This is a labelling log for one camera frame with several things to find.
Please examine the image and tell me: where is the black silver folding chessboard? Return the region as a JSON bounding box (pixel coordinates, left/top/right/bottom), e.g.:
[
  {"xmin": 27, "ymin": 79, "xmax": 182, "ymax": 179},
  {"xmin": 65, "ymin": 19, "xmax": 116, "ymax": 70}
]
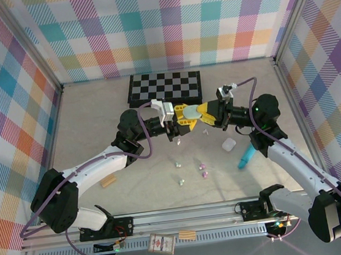
[{"xmin": 123, "ymin": 67, "xmax": 204, "ymax": 111}]

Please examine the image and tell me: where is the turquoise plastic tube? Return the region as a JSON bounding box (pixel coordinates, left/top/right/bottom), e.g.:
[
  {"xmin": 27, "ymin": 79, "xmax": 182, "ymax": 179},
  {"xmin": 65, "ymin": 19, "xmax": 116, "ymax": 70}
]
[{"xmin": 235, "ymin": 145, "xmax": 258, "ymax": 169}]

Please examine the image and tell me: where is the small wooden block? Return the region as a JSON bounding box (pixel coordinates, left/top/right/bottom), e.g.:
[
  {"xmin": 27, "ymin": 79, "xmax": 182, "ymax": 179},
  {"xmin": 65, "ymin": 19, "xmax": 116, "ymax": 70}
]
[
  {"xmin": 100, "ymin": 174, "xmax": 118, "ymax": 189},
  {"xmin": 178, "ymin": 229, "xmax": 197, "ymax": 241}
]

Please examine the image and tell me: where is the playing card box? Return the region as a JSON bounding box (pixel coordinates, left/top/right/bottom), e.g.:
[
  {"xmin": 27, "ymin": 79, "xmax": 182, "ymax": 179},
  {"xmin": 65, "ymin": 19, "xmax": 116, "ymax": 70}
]
[{"xmin": 146, "ymin": 231, "xmax": 177, "ymax": 255}]

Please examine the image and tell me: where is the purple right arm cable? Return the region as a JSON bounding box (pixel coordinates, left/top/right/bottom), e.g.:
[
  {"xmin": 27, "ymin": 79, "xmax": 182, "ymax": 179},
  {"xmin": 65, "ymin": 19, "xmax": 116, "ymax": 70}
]
[{"xmin": 229, "ymin": 66, "xmax": 341, "ymax": 255}]

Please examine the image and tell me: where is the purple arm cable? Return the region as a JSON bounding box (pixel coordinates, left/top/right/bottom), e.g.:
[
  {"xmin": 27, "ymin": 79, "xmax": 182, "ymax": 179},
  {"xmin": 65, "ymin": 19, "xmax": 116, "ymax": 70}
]
[
  {"xmin": 6, "ymin": 101, "xmax": 173, "ymax": 255},
  {"xmin": 229, "ymin": 66, "xmax": 341, "ymax": 255}
]

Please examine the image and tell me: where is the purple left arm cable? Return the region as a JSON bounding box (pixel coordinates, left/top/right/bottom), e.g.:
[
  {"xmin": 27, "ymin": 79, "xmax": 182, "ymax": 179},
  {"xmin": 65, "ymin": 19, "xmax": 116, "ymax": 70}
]
[{"xmin": 6, "ymin": 101, "xmax": 173, "ymax": 255}]

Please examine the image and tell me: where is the aluminium frame side rail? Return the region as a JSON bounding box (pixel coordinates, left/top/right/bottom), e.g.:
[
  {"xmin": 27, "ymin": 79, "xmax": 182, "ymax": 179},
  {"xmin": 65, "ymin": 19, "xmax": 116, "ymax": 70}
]
[{"xmin": 272, "ymin": 53, "xmax": 337, "ymax": 189}]

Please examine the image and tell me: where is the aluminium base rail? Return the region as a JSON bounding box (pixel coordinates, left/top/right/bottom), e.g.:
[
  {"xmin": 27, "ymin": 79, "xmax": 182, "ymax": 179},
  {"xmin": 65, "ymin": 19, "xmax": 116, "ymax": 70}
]
[{"xmin": 18, "ymin": 188, "xmax": 341, "ymax": 253}]

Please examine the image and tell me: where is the black base power cable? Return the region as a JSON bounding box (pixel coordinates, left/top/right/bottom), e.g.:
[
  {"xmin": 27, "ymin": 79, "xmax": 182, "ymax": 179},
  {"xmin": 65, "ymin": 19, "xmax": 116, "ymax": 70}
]
[{"xmin": 233, "ymin": 202, "xmax": 247, "ymax": 218}]

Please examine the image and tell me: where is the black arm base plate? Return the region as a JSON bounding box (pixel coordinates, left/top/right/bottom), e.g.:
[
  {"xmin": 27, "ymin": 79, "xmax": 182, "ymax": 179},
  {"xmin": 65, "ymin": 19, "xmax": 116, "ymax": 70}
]
[
  {"xmin": 239, "ymin": 195, "xmax": 298, "ymax": 222},
  {"xmin": 78, "ymin": 216, "xmax": 136, "ymax": 242}
]

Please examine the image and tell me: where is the aluminium frame post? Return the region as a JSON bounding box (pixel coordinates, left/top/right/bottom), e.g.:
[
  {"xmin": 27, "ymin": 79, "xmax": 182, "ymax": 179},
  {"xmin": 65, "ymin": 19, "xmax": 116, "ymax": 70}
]
[
  {"xmin": 265, "ymin": 0, "xmax": 335, "ymax": 66},
  {"xmin": 0, "ymin": 0, "xmax": 65, "ymax": 106}
]

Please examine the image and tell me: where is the perforated metal cable tray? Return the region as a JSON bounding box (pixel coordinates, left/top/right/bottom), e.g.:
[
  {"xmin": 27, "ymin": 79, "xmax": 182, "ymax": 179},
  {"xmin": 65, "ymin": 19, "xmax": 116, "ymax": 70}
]
[{"xmin": 35, "ymin": 226, "xmax": 270, "ymax": 255}]

